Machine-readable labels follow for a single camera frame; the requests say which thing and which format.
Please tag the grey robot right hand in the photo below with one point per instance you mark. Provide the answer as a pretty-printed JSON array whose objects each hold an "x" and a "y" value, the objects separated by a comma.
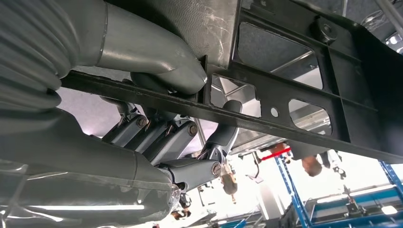
[{"x": 78, "y": 151}]

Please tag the person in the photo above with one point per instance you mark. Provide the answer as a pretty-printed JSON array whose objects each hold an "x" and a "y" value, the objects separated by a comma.
[
  {"x": 228, "y": 184},
  {"x": 311, "y": 166}
]

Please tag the red strip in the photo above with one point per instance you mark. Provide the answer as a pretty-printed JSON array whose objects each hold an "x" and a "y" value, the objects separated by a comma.
[{"x": 275, "y": 154}]

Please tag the blue metal workbench frame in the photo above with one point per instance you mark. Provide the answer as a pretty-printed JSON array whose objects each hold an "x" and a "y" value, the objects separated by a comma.
[{"x": 296, "y": 201}]

